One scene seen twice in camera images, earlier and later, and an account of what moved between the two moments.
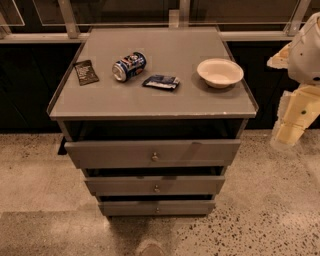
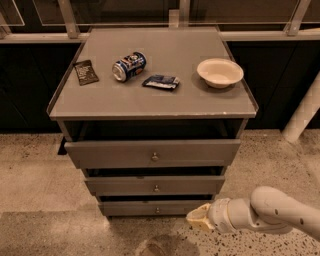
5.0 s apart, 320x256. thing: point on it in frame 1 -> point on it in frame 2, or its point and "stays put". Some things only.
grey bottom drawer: x=157 y=208 stays put
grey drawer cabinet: x=153 y=117 stays put
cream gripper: x=306 y=59 -> x=218 y=215
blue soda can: x=129 y=67 stays put
